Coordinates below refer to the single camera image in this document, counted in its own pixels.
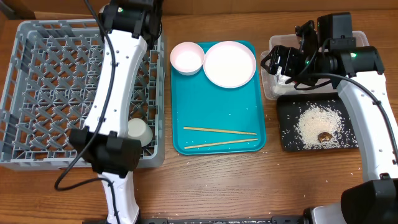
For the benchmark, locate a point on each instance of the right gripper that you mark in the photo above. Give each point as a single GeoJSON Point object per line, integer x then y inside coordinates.
{"type": "Point", "coordinates": [278, 63]}

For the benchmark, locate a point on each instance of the white napkin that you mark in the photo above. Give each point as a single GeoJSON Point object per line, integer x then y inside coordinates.
{"type": "Point", "coordinates": [281, 87]}

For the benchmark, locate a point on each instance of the white rice pile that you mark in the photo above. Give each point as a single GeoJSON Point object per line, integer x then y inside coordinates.
{"type": "Point", "coordinates": [301, 131]}

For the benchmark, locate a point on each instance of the brown food lump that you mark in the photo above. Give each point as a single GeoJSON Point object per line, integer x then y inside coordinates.
{"type": "Point", "coordinates": [324, 137]}

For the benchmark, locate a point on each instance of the white plastic cup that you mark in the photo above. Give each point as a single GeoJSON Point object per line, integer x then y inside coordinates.
{"type": "Point", "coordinates": [138, 129]}

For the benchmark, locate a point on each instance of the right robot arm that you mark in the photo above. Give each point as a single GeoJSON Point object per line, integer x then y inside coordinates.
{"type": "Point", "coordinates": [328, 51]}

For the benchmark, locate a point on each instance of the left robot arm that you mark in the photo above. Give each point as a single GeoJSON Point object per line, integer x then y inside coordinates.
{"type": "Point", "coordinates": [129, 29]}

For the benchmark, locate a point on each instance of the black waste tray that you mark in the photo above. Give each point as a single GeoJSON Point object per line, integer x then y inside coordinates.
{"type": "Point", "coordinates": [289, 104]}

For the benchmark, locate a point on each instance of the grey dishwasher rack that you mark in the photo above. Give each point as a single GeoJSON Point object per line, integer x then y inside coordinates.
{"type": "Point", "coordinates": [49, 89]}

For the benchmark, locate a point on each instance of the clear plastic bin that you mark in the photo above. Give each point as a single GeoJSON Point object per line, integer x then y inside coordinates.
{"type": "Point", "coordinates": [268, 81]}

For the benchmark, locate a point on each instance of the pink round plate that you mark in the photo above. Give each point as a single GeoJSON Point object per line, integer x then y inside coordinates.
{"type": "Point", "coordinates": [229, 64]}

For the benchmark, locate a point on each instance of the upper wooden chopstick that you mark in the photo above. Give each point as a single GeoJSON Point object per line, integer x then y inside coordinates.
{"type": "Point", "coordinates": [219, 131]}

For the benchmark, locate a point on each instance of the wooden chopstick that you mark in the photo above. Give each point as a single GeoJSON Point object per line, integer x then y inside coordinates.
{"type": "Point", "coordinates": [219, 131]}
{"type": "Point", "coordinates": [220, 143]}

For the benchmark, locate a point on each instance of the teal serving tray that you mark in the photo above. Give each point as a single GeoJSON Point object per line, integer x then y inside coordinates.
{"type": "Point", "coordinates": [197, 102]}

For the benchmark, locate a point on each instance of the pink empty bowl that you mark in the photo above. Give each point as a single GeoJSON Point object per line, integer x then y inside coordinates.
{"type": "Point", "coordinates": [187, 58]}

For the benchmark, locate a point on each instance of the lower wooden chopstick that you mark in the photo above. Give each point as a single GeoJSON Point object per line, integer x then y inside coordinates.
{"type": "Point", "coordinates": [220, 143]}

